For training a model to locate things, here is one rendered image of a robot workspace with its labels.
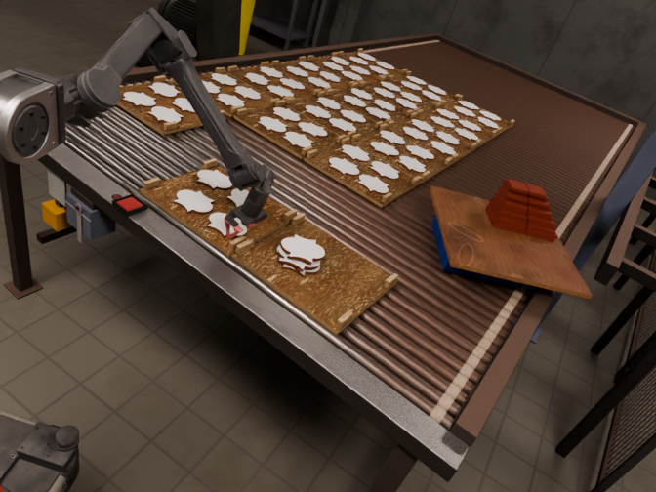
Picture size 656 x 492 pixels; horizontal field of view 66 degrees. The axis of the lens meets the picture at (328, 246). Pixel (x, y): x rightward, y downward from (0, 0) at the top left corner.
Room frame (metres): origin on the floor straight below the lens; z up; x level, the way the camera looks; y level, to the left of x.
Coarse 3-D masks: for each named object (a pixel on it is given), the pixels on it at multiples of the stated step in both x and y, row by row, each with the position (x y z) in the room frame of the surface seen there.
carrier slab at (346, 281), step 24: (264, 240) 1.29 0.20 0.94; (336, 240) 1.42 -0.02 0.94; (240, 264) 1.16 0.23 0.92; (264, 264) 1.18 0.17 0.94; (336, 264) 1.30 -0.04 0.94; (360, 264) 1.34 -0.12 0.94; (288, 288) 1.11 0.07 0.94; (312, 288) 1.14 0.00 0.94; (336, 288) 1.18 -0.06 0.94; (360, 288) 1.22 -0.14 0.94; (384, 288) 1.25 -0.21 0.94; (312, 312) 1.04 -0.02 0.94; (336, 312) 1.08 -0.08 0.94; (360, 312) 1.11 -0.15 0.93
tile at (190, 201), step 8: (184, 192) 1.39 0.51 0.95; (192, 192) 1.41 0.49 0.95; (200, 192) 1.42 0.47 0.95; (176, 200) 1.33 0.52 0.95; (184, 200) 1.35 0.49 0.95; (192, 200) 1.36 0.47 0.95; (200, 200) 1.38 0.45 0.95; (208, 200) 1.39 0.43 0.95; (184, 208) 1.32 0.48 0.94; (192, 208) 1.32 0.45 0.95; (200, 208) 1.34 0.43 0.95; (208, 208) 1.35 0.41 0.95
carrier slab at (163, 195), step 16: (192, 176) 1.52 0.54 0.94; (144, 192) 1.34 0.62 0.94; (160, 192) 1.36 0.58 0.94; (176, 192) 1.39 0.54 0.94; (208, 192) 1.45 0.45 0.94; (224, 192) 1.49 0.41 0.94; (176, 208) 1.31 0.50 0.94; (224, 208) 1.39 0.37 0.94; (272, 208) 1.49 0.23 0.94; (192, 224) 1.26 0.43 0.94; (208, 224) 1.28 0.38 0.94; (272, 224) 1.40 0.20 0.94; (288, 224) 1.45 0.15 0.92; (208, 240) 1.21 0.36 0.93; (224, 240) 1.23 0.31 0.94; (256, 240) 1.29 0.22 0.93
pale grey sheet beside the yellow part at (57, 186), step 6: (48, 174) 1.42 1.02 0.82; (54, 174) 1.40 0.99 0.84; (48, 180) 1.42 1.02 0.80; (54, 180) 1.40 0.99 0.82; (60, 180) 1.39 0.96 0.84; (54, 186) 1.40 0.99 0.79; (60, 186) 1.39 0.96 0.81; (54, 192) 1.40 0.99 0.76; (60, 192) 1.39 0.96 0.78; (60, 198) 1.39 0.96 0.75
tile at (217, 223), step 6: (210, 216) 1.31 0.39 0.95; (216, 216) 1.32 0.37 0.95; (222, 216) 1.33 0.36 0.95; (210, 222) 1.29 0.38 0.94; (216, 222) 1.29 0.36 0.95; (222, 222) 1.30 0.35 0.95; (240, 222) 1.33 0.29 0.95; (210, 228) 1.26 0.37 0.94; (216, 228) 1.26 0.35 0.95; (222, 228) 1.27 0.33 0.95; (246, 228) 1.31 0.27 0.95; (222, 234) 1.25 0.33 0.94; (240, 234) 1.27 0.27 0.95
